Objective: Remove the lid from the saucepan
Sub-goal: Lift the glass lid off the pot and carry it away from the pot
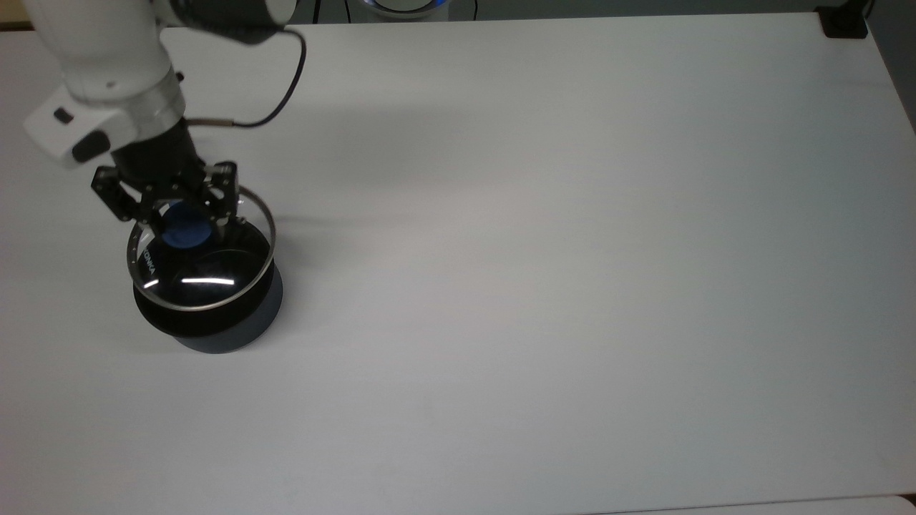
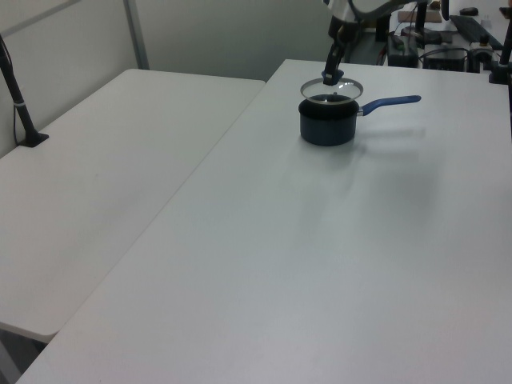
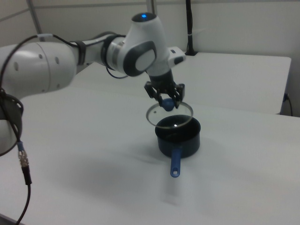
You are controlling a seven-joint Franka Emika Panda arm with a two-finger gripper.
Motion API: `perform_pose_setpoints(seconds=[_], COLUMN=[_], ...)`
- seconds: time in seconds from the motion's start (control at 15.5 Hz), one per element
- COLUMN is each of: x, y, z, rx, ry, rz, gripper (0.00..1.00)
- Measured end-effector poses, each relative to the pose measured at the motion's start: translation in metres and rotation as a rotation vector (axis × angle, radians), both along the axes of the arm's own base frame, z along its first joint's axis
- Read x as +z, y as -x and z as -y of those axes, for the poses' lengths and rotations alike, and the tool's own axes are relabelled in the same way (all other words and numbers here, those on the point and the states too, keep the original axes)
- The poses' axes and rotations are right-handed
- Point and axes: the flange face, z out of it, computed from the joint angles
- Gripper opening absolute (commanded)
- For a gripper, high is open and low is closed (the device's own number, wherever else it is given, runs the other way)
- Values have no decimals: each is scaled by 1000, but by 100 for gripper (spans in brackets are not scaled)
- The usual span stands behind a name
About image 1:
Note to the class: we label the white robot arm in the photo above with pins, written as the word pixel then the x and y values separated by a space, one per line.
pixel 107 57

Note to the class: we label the glass lid with blue knob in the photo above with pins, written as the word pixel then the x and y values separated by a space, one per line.
pixel 215 265

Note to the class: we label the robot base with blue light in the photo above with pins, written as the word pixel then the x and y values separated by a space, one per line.
pixel 408 6

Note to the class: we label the dark blue saucepan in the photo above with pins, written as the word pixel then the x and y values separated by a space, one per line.
pixel 229 332

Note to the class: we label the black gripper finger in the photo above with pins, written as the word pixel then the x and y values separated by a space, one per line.
pixel 118 193
pixel 225 189

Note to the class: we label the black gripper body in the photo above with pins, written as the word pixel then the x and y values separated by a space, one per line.
pixel 157 161

